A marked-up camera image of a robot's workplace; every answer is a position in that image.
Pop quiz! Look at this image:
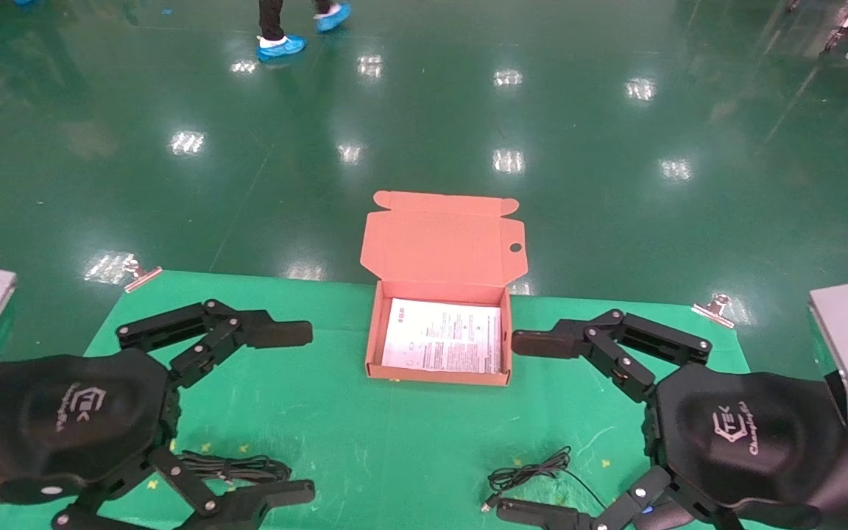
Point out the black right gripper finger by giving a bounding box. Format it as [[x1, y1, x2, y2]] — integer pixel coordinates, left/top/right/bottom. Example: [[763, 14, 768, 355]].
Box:
[[511, 309, 713, 404], [496, 466, 673, 530]]

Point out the green table mat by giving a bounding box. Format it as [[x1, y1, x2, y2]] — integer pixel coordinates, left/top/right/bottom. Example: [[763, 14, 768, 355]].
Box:
[[0, 269, 785, 530]]

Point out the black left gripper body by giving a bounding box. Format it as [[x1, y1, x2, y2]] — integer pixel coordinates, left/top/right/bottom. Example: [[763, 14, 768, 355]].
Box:
[[0, 349, 182, 510]]

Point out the black trouser leg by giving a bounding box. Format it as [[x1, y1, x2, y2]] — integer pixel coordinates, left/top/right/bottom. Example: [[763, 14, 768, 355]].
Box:
[[258, 0, 287, 42]]

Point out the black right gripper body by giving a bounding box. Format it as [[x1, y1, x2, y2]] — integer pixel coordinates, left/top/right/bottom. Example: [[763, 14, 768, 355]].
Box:
[[643, 364, 848, 530]]

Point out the orange cardboard box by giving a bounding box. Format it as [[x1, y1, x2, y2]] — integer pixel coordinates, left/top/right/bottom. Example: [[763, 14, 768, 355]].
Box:
[[360, 191, 527, 387]]

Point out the white printed paper sheet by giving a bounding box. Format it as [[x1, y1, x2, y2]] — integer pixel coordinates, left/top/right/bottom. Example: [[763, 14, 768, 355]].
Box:
[[381, 297, 504, 375]]

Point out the blue shoe cover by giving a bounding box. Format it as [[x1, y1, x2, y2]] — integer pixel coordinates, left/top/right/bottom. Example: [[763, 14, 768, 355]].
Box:
[[256, 34, 308, 64], [314, 2, 353, 35]]

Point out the silver binder clip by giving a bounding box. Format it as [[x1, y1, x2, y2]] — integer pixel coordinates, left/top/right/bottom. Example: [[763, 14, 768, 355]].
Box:
[[691, 294, 736, 329], [122, 258, 164, 294]]

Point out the black cable bundle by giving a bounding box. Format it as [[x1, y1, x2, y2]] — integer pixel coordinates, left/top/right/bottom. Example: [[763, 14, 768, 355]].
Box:
[[483, 447, 694, 530]]

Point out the black data cable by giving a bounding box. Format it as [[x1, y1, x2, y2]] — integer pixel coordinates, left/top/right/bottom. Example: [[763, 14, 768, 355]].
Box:
[[172, 450, 294, 489]]

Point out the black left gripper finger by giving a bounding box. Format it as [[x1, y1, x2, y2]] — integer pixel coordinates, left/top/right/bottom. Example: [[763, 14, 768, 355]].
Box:
[[52, 446, 317, 530], [116, 300, 314, 388]]

